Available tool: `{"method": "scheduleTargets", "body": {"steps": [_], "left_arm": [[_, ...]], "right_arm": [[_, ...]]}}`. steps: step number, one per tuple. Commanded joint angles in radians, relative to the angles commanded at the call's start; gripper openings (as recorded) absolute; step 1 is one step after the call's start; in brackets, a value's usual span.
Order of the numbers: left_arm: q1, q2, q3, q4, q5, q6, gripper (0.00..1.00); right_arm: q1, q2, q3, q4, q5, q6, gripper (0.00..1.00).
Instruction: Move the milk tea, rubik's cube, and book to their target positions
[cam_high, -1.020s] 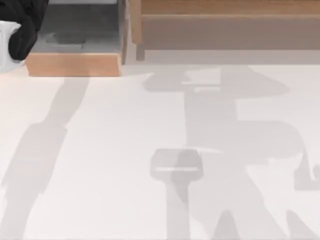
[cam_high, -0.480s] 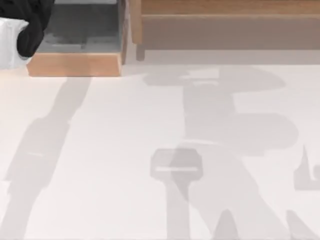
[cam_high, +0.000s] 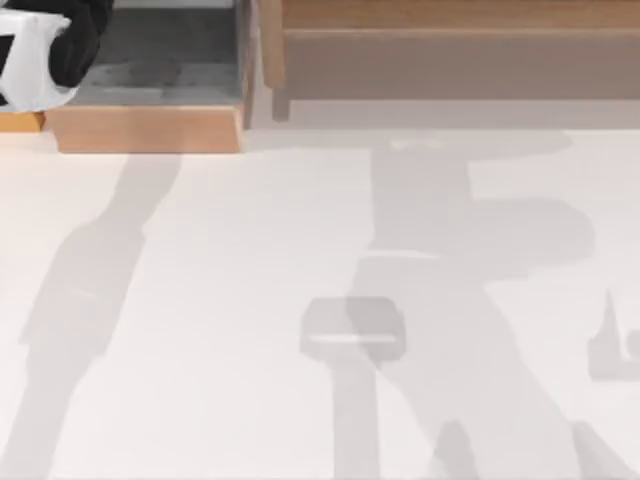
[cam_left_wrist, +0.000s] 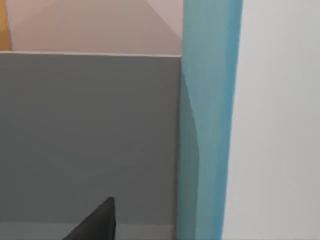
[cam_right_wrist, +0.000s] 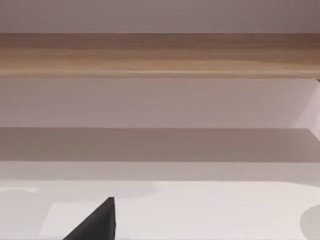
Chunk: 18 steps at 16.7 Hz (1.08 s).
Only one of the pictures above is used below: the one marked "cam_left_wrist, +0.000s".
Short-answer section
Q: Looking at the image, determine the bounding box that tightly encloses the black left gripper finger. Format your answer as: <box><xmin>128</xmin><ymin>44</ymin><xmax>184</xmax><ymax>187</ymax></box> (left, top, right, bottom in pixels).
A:
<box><xmin>61</xmin><ymin>196</ymin><xmax>117</xmax><ymax>240</ymax></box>

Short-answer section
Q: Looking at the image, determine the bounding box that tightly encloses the light blue rack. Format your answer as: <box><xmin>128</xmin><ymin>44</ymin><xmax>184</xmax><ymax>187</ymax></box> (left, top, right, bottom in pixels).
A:
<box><xmin>175</xmin><ymin>0</ymin><xmax>244</xmax><ymax>240</ymax></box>

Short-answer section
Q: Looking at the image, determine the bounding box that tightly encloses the wooden cupboard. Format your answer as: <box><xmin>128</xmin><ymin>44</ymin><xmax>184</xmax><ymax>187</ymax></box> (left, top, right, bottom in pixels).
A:
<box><xmin>0</xmin><ymin>0</ymin><xmax>13</xmax><ymax>52</ymax></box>

